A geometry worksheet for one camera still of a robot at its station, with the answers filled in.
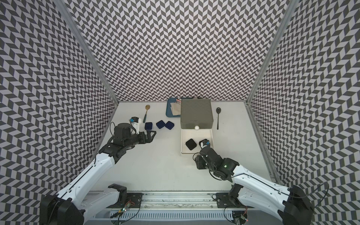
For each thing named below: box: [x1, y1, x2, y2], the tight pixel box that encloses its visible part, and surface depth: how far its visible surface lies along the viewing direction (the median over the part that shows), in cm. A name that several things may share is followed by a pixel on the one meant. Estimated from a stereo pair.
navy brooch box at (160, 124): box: [155, 120, 166, 129], surface depth 104 cm
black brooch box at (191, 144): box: [185, 138, 197, 151], surface depth 88 cm
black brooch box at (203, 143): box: [198, 138, 208, 149], surface depth 75 cm
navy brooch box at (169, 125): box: [165, 120, 175, 130], surface depth 104 cm
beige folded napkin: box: [169, 100, 182, 116], surface depth 115 cm
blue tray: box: [165, 97, 182, 118], surface depth 117 cm
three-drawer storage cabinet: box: [180, 98, 214, 156], surface depth 89 cm
